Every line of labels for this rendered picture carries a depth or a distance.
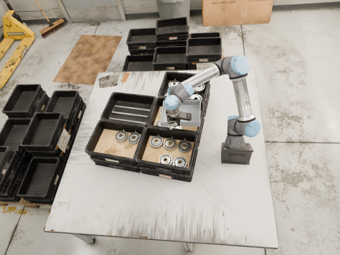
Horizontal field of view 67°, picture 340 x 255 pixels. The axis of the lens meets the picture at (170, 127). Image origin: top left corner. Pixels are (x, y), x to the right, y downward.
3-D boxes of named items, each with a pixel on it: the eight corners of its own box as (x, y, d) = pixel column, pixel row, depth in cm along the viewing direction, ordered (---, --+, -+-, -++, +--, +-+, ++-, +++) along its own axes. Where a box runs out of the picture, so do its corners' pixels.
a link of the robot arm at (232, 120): (237, 130, 195) (238, 112, 192) (248, 134, 183) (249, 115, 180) (223, 131, 191) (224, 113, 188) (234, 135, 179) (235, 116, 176)
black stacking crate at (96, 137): (149, 134, 207) (145, 126, 198) (137, 167, 192) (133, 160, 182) (103, 127, 216) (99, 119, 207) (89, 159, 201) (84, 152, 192)
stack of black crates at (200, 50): (220, 66, 336) (221, 36, 299) (220, 83, 319) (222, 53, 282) (189, 67, 342) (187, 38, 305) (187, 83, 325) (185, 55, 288)
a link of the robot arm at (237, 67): (249, 130, 184) (234, 53, 168) (264, 134, 171) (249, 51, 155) (235, 136, 181) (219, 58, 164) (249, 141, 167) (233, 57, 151)
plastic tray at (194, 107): (200, 104, 189) (200, 99, 185) (200, 126, 178) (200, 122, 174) (164, 104, 193) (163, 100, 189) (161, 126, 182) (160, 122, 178)
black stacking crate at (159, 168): (198, 141, 198) (198, 133, 189) (190, 177, 182) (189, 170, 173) (149, 134, 207) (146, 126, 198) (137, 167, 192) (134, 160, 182)
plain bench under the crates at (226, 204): (246, 112, 307) (255, 68, 250) (260, 263, 218) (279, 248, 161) (117, 112, 331) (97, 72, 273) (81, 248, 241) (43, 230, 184)
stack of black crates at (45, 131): (55, 135, 303) (35, 112, 266) (80, 136, 298) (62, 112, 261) (43, 166, 280) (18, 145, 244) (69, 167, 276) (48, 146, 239)
